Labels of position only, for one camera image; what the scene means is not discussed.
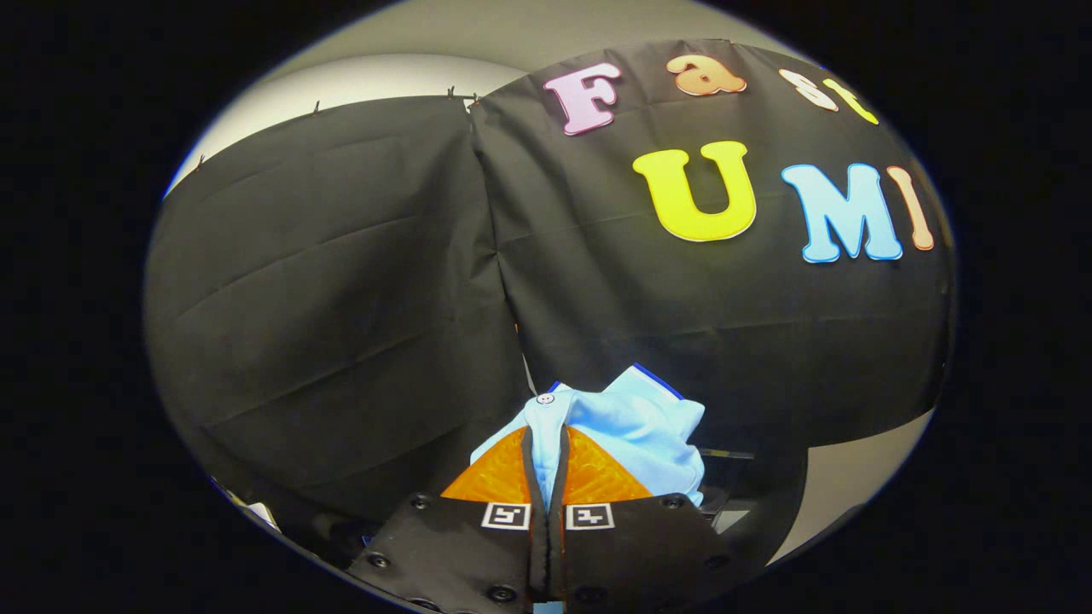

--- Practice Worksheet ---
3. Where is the light blue polo shirt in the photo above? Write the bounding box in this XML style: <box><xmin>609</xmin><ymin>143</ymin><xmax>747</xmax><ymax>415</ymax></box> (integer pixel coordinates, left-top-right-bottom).
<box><xmin>469</xmin><ymin>364</ymin><xmax>707</xmax><ymax>508</ymax></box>

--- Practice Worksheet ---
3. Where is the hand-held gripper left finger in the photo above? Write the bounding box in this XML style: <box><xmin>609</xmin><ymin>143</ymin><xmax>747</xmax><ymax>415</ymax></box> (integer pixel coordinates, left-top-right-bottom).
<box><xmin>348</xmin><ymin>426</ymin><xmax>551</xmax><ymax>613</ymax></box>

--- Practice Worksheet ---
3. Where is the black backdrop cloth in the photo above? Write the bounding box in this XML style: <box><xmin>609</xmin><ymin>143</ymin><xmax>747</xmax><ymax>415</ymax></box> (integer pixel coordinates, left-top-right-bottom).
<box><xmin>143</xmin><ymin>38</ymin><xmax>955</xmax><ymax>547</ymax></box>

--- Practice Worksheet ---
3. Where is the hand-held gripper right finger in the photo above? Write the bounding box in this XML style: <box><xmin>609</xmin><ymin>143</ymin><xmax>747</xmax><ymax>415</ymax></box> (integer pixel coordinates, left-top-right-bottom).
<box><xmin>546</xmin><ymin>425</ymin><xmax>753</xmax><ymax>613</ymax></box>

